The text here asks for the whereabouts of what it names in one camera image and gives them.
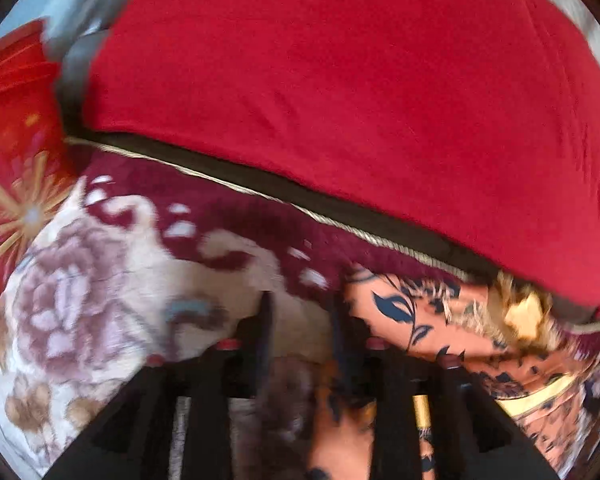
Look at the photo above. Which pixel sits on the orange floral blouse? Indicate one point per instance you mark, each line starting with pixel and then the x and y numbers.
pixel 405 310

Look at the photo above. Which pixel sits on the red blanket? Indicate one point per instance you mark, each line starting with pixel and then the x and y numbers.
pixel 355 85

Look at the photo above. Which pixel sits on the red snack tin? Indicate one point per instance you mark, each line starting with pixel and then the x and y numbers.
pixel 15 160

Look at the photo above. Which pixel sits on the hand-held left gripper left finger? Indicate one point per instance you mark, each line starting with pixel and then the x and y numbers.
pixel 266 340

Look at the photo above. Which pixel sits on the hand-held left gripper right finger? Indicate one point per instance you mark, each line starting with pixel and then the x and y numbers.
pixel 341 347

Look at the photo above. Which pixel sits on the maroon white floral plush blanket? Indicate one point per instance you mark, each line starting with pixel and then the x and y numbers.
pixel 105 285

